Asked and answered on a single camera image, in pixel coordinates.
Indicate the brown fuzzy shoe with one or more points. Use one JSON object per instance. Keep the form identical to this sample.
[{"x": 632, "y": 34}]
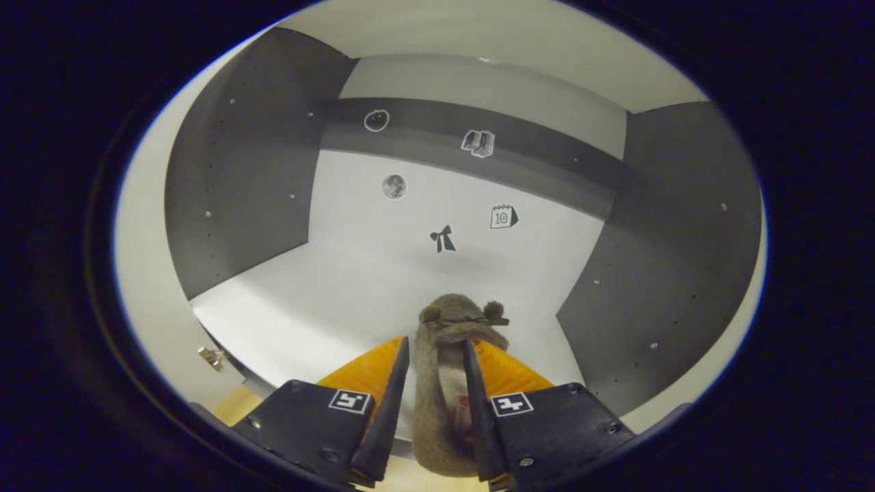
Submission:
[{"x": 437, "y": 383}]

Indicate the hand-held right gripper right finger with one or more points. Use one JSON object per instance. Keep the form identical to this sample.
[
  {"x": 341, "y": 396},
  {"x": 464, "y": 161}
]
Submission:
[{"x": 478, "y": 424}]

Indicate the white shoe cabinet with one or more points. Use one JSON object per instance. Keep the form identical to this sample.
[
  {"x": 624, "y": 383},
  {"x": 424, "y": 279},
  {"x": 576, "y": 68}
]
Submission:
[{"x": 383, "y": 287}]

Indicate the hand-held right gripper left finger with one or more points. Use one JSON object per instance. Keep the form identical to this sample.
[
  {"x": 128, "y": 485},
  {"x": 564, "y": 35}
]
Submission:
[{"x": 393, "y": 417}]

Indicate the white cabinet door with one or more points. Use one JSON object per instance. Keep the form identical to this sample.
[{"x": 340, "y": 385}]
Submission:
[
  {"x": 147, "y": 273},
  {"x": 690, "y": 383}
]

